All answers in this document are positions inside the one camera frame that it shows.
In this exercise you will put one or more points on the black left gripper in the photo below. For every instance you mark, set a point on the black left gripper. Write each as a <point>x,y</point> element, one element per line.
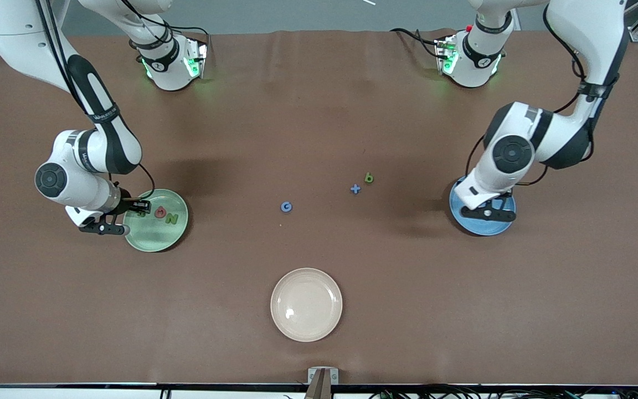
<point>506,194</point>

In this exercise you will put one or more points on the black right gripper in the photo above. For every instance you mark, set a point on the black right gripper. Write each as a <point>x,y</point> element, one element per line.
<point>129,205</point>

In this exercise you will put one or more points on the pink foam letter Q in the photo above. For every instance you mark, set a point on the pink foam letter Q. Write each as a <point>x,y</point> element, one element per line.
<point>157,212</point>

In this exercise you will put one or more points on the green foam letter N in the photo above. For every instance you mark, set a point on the green foam letter N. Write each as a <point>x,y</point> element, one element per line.
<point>171,218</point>

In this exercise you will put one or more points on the green foam small b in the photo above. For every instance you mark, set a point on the green foam small b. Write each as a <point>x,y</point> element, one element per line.
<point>368,179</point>

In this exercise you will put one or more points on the blue foam letter G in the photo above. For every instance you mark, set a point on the blue foam letter G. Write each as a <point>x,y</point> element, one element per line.
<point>282,206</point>

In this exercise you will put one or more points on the blue foam letter x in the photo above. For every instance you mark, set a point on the blue foam letter x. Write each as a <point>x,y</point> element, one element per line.
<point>355,189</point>

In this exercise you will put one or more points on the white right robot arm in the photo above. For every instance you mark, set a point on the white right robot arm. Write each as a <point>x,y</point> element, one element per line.
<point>20,33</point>

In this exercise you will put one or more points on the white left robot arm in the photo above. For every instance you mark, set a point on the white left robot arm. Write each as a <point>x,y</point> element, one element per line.
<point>574,33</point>

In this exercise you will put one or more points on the light green plate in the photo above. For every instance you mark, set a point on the light green plate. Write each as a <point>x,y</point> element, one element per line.
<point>158,238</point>

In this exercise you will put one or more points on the blue plate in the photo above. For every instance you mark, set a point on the blue plate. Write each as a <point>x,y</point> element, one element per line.
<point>479,227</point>

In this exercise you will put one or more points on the beige plate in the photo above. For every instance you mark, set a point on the beige plate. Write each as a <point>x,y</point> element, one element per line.
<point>306,305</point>

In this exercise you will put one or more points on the brown table mat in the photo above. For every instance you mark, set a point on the brown table mat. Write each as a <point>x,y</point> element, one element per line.
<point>319,138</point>

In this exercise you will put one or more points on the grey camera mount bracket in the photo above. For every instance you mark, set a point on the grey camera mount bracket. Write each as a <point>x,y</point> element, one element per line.
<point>322,382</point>

